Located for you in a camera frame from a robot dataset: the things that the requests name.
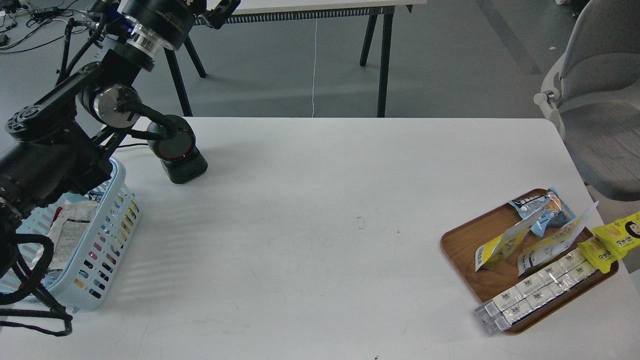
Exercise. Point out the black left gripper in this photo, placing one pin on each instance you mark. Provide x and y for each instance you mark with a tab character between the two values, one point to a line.
166	23

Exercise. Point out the black barcode scanner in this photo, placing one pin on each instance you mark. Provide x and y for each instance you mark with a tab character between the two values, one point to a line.
181	159

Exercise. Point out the grey office chair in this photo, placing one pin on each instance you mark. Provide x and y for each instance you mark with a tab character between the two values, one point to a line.
591	95

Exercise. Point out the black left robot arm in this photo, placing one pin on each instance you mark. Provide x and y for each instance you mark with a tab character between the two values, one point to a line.
64	141

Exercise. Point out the brown wooden tray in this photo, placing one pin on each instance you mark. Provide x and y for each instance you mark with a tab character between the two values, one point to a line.
459	244

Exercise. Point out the white snack bag in basket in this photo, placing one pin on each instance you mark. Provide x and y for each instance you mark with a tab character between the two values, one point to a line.
67	230

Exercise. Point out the yellow cartoon snack packet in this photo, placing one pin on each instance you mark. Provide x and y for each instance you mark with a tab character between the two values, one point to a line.
611	242

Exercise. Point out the light blue plastic basket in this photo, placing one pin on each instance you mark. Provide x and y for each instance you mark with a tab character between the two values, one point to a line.
94	259

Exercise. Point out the blue snack packet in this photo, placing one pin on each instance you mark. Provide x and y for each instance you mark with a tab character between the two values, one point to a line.
556	213

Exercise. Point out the background white table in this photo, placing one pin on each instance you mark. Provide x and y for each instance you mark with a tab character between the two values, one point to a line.
261	11

